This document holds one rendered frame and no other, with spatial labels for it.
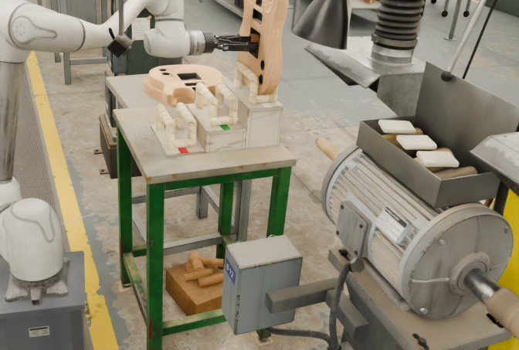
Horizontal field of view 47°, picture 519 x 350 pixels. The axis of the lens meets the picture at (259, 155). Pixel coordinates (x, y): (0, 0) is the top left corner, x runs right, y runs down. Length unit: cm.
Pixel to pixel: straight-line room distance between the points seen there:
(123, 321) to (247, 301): 152
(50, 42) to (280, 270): 87
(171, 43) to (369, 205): 110
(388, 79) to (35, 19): 93
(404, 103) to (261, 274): 52
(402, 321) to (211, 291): 165
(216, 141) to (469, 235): 126
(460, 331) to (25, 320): 125
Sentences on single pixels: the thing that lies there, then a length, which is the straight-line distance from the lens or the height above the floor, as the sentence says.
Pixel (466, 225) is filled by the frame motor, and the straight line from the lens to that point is 117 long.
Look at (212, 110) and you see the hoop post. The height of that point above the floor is 109.
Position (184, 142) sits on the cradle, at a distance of 222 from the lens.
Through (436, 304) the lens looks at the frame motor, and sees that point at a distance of 124.
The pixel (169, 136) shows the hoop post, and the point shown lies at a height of 100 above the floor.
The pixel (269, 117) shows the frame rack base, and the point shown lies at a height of 106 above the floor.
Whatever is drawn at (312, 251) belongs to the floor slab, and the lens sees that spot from 337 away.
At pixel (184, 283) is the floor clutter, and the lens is 286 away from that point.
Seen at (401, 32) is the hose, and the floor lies 161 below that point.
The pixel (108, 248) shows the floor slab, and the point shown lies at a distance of 332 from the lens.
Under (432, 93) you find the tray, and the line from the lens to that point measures 135.
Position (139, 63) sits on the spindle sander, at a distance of 384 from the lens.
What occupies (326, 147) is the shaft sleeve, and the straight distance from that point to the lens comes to 159.
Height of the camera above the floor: 193
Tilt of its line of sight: 26 degrees down
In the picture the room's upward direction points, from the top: 5 degrees clockwise
